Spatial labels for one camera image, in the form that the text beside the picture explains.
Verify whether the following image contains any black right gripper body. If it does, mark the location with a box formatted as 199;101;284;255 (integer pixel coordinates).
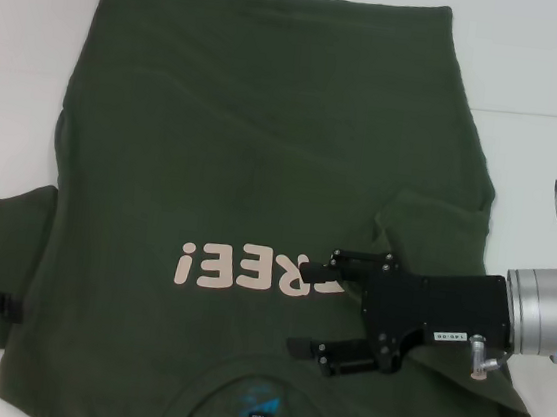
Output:
353;259;524;388

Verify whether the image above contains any dark green FREE! t-shirt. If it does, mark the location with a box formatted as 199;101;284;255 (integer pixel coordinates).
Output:
0;0;557;417

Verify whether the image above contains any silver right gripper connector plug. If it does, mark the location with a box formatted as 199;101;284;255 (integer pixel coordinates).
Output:
464;333;492;383

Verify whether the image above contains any grey right gripper cable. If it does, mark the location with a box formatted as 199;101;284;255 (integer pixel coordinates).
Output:
480;342;518;372

